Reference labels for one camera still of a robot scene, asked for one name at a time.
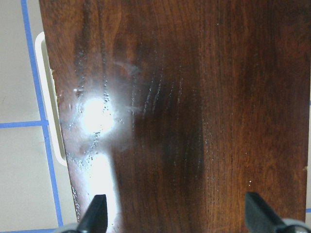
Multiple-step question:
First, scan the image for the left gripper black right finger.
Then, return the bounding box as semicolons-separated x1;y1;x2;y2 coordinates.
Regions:
244;192;293;233

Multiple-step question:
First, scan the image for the dark wooden drawer cabinet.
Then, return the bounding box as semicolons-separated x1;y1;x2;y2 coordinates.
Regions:
39;0;311;233

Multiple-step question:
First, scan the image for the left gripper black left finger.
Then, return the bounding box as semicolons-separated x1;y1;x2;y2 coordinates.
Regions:
77;194;108;233

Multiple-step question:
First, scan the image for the white drawer handle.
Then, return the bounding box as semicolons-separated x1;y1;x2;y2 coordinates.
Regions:
35;32;67;166

